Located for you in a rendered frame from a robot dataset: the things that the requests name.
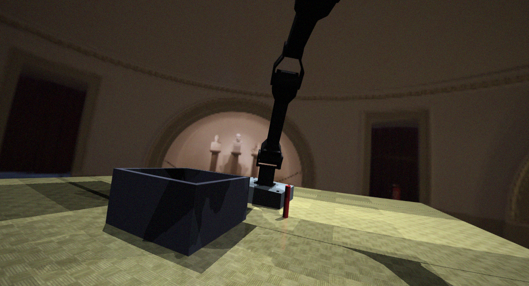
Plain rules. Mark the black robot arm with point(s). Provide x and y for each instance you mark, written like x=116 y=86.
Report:
x=286 y=83

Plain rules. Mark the red peg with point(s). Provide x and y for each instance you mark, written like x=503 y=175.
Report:
x=286 y=201

